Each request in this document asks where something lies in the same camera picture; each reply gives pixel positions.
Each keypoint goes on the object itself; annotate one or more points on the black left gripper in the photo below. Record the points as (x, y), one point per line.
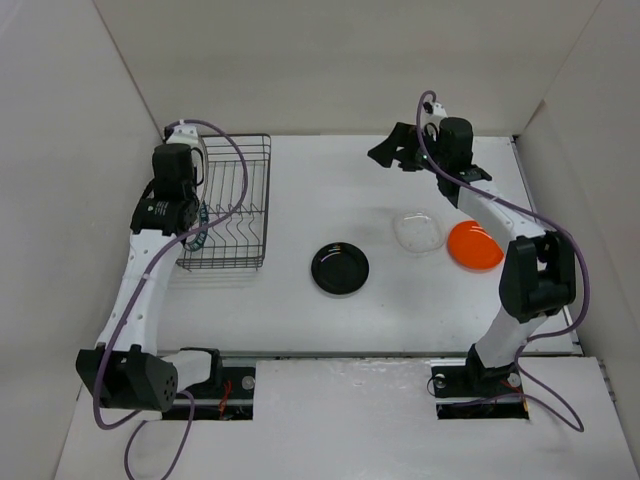
(194, 163)

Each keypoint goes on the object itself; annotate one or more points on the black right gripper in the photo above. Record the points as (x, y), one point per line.
(402, 135)

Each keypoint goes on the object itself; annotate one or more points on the clear glass plate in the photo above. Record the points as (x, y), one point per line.
(418, 232)

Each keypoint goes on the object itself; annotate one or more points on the orange plate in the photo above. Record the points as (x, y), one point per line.
(471, 247)

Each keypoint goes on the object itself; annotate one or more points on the black plate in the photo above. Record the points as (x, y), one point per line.
(340, 268)

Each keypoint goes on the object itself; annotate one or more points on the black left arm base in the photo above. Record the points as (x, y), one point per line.
(222, 387)

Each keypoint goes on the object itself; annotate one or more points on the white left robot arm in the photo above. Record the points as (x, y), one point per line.
(124, 370)

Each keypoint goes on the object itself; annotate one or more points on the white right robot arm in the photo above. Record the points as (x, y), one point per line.
(538, 276)

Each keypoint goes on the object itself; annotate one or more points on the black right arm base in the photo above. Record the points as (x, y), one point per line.
(465, 390)

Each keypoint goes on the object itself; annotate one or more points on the dark wire dish rack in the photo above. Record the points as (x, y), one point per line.
(237, 189)

